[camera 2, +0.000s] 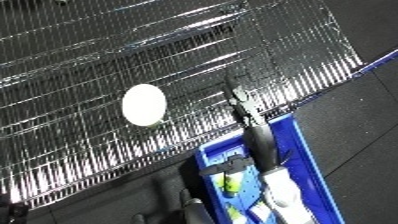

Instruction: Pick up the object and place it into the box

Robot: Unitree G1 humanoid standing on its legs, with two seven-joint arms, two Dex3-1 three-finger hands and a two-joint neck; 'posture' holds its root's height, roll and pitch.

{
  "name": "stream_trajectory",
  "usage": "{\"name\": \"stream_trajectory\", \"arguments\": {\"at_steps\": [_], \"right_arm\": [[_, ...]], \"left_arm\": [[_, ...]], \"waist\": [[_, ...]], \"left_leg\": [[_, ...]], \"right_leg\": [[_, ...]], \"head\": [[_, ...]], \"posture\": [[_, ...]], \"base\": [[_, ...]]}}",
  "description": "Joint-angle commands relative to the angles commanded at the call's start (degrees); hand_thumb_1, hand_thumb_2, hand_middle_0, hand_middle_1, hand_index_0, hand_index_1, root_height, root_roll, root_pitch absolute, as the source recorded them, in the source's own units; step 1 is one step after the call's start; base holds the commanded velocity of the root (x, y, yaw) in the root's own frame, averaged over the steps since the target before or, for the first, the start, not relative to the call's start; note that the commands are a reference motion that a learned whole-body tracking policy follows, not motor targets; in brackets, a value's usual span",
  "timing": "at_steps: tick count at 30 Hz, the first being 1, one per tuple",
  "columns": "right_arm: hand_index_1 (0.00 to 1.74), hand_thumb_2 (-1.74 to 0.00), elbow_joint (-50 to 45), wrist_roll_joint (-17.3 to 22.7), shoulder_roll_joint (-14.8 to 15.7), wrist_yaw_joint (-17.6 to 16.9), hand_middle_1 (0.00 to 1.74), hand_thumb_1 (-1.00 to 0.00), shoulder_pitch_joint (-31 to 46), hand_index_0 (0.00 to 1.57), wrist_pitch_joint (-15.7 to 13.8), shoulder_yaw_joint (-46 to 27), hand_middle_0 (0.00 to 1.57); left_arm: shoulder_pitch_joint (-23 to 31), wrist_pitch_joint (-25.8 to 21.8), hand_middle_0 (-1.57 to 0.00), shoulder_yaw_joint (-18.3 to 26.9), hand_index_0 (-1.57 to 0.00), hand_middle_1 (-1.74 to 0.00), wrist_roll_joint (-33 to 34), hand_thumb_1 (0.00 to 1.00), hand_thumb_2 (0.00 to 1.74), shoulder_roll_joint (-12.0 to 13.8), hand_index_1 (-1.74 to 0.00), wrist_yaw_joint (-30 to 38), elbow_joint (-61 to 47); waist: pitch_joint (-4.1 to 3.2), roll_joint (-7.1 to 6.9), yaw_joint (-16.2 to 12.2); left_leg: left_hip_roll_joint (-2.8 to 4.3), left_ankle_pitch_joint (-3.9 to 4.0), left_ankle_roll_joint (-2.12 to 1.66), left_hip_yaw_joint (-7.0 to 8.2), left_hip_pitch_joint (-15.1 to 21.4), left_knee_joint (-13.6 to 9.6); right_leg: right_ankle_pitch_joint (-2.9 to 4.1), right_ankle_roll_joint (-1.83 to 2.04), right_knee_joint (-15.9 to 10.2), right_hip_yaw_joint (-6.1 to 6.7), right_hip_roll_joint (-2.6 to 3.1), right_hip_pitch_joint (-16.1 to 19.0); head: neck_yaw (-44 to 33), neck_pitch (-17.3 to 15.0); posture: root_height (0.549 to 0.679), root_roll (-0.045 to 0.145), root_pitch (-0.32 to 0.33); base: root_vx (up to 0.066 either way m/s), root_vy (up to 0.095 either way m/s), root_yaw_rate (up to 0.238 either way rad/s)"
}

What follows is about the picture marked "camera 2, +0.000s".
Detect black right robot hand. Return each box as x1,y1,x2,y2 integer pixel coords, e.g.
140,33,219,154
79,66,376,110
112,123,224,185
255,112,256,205
197,74,283,177

